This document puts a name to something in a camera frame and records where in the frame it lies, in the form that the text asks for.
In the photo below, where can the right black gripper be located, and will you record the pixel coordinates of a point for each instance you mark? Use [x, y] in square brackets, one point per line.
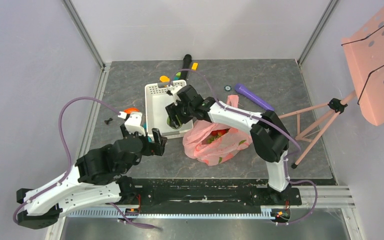
[177, 110]

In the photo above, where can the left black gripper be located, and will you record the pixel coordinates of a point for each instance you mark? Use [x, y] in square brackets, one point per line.
[159, 146]

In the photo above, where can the green fake fruit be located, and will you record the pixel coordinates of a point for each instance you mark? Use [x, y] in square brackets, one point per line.
[171, 123]

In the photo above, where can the pink plastic bag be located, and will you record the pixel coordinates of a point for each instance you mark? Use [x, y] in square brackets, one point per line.
[200, 145]

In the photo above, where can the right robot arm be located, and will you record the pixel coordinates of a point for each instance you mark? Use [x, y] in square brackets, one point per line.
[269, 136]

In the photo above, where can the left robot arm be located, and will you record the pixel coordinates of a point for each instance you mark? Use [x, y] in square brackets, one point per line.
[98, 177]

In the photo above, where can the red fake fruit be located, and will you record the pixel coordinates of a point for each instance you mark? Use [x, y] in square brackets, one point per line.
[219, 133]

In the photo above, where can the white plastic basket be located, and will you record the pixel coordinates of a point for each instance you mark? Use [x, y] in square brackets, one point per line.
[156, 99]

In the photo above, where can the orange yellow toy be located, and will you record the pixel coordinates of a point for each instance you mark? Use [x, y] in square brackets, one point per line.
[164, 79]

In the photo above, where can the small round disc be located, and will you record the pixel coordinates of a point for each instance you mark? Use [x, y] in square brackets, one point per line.
[227, 88]

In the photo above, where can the yellow block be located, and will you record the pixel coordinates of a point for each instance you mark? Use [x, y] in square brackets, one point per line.
[194, 66]

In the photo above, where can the orange curved piece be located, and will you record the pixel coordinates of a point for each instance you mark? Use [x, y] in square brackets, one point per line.
[131, 110]

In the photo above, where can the black cylinder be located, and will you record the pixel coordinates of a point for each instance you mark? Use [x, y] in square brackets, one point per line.
[186, 64]

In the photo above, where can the purple toy bat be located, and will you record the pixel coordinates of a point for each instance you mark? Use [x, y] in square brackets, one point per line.
[243, 90]

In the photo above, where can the small black piece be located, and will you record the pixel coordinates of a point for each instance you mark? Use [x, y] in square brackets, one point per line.
[108, 121]

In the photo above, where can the pink music stand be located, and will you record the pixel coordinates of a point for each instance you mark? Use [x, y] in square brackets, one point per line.
[364, 53]

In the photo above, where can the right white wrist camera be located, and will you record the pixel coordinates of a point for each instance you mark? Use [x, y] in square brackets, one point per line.
[173, 90]

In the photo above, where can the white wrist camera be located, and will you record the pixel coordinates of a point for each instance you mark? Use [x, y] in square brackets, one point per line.
[173, 90]
[133, 124]

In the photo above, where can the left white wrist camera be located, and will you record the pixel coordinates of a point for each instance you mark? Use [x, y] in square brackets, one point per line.
[133, 124]

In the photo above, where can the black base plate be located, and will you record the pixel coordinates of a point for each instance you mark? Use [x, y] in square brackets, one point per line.
[206, 195]

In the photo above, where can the white cable duct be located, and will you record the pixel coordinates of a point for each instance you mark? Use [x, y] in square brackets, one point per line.
[111, 212]

